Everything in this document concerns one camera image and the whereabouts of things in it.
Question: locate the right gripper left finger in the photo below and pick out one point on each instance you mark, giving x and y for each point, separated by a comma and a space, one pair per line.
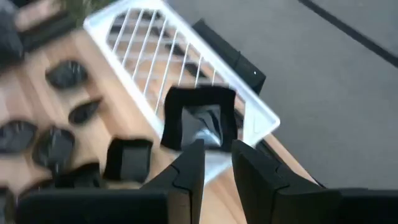
180, 193

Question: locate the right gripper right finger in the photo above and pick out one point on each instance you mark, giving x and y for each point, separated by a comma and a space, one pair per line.
267, 193

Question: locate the small black square cup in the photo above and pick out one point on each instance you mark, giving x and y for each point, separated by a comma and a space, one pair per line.
127, 160

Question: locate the black square plate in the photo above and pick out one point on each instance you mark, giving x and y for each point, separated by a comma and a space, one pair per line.
81, 177

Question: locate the black teardrop plate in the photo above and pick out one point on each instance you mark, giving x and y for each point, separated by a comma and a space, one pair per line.
82, 112

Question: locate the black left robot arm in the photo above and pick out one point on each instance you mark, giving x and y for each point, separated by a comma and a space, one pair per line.
9, 40

